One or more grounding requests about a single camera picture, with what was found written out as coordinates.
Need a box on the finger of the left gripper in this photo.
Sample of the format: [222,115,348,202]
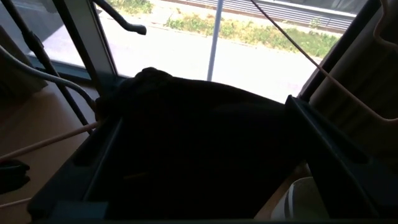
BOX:
[0,159,31,195]

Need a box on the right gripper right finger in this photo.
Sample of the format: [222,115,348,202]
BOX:
[285,95,398,219]

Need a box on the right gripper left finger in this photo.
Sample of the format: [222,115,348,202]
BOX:
[27,119,123,220]

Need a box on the pink clothes hanger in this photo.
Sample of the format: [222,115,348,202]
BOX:
[0,121,101,210]
[249,0,398,127]

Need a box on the black garment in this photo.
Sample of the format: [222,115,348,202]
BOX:
[95,67,312,220]

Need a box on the white laundry basket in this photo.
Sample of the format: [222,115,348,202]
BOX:
[270,176,330,220]

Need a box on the black clothes rack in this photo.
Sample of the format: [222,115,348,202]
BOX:
[0,0,383,134]

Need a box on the brown curtain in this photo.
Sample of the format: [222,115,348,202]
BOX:
[307,0,398,175]
[0,26,48,100]

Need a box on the window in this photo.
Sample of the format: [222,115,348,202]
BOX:
[0,0,383,103]

